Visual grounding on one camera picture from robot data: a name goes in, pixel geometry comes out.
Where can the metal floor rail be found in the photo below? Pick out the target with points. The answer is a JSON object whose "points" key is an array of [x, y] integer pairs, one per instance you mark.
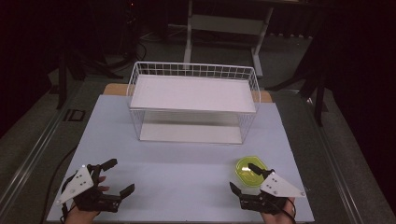
{"points": [[29, 161], [337, 168]]}

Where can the person's left hand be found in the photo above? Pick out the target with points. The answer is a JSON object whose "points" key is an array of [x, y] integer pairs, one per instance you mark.
{"points": [[82, 216]]}

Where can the black floor socket plate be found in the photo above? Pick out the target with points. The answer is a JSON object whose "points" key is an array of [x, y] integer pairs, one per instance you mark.
{"points": [[74, 115]]}

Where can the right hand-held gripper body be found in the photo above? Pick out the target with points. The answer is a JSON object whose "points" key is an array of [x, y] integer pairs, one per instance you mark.
{"points": [[278, 188]]}

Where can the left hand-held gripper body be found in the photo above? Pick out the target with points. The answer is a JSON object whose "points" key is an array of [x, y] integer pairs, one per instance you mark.
{"points": [[81, 183]]}

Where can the green plastic plate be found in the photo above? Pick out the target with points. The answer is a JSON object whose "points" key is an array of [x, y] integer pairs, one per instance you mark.
{"points": [[244, 174]]}

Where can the person's right hand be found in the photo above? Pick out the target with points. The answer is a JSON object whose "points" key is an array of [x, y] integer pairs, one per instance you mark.
{"points": [[277, 218]]}

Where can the white metal desk frame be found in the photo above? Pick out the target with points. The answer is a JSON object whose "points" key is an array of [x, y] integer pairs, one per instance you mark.
{"points": [[230, 24]]}

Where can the white table cover sheet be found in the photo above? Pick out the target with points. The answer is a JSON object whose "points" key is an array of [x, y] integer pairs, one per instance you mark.
{"points": [[180, 174]]}

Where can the black tripod stand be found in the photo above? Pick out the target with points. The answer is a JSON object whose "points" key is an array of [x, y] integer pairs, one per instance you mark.
{"points": [[62, 77], [317, 93]]}

